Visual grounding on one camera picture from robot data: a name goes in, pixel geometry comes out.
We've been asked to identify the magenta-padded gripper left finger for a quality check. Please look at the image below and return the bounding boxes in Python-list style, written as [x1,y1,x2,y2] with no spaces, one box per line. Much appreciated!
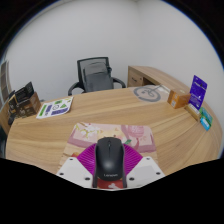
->
[56,143,99,188]

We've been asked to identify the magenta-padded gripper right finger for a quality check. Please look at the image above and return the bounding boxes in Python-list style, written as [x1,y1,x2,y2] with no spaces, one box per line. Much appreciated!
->
[122,143,165,188]

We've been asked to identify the black computer mouse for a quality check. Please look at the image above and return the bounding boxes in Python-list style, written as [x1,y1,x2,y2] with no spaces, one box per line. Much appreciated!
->
[94,136,128,182]

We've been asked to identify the pink and red printed mouse pad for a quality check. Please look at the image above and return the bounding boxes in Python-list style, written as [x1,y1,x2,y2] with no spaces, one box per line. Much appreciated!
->
[58,122,158,190]

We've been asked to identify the white sheet with green purple print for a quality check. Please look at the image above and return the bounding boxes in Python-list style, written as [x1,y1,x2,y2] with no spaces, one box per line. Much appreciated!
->
[35,96,75,120]

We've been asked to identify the white sheet with grey circle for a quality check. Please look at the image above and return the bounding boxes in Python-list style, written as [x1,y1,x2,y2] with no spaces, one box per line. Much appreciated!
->
[133,84,171,103]

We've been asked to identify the small orange box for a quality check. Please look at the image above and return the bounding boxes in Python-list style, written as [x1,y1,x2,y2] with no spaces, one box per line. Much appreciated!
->
[167,89,192,110]

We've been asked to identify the wide brown carton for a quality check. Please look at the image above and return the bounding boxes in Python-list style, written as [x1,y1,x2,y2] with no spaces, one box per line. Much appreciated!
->
[16,92,42,118]

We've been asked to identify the teal small box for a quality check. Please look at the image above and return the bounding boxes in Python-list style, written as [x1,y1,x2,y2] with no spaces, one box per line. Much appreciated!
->
[199,107,214,132]

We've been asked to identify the black carton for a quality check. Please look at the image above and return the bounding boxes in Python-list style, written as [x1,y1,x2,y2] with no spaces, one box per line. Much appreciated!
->
[14,81,36,104]

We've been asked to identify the grey backpack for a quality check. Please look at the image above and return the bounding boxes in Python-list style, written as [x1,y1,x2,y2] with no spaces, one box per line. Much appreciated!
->
[82,62,114,93]

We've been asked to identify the wooden side desk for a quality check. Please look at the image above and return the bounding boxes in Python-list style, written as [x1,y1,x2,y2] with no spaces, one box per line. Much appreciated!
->
[127,65,193,94]

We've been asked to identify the purple sign card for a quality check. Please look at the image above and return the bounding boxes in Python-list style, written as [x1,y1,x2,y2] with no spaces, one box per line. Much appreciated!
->
[189,74,208,111]

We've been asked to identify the black mesh office chair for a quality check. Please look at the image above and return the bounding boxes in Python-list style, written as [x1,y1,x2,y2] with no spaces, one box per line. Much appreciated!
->
[67,56,127,97]

